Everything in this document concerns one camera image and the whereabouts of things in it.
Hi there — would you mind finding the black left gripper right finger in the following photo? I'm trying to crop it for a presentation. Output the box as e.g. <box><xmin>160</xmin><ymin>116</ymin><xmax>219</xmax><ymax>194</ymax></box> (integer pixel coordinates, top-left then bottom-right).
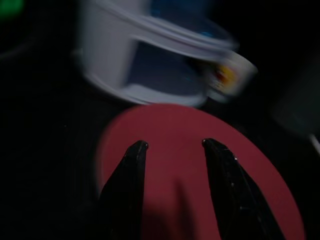
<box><xmin>201</xmin><ymin>137</ymin><xmax>286</xmax><ymax>240</ymax></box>

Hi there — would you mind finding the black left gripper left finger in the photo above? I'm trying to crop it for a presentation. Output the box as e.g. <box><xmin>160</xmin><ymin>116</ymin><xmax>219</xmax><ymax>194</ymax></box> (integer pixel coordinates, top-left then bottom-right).
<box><xmin>96</xmin><ymin>139</ymin><xmax>150</xmax><ymax>240</ymax></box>

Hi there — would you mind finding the dark red round plate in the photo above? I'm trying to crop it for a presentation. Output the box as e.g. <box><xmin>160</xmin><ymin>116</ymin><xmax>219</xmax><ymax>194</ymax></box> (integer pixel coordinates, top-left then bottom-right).
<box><xmin>96</xmin><ymin>103</ymin><xmax>307</xmax><ymax>240</ymax></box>

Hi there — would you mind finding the small printed paper cup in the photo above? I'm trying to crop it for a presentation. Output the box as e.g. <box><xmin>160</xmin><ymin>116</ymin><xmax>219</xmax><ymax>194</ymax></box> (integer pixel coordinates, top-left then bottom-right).
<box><xmin>206</xmin><ymin>49</ymin><xmax>258</xmax><ymax>103</ymax></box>

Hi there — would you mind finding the white round lidded container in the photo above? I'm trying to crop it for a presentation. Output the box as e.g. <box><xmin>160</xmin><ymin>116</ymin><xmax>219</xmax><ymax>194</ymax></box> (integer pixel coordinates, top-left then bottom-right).
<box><xmin>72</xmin><ymin>0</ymin><xmax>241</xmax><ymax>108</ymax></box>

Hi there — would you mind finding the green round object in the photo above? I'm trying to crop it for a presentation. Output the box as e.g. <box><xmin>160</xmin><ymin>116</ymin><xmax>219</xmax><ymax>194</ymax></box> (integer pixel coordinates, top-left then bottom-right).
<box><xmin>0</xmin><ymin>0</ymin><xmax>25</xmax><ymax>18</ymax></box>

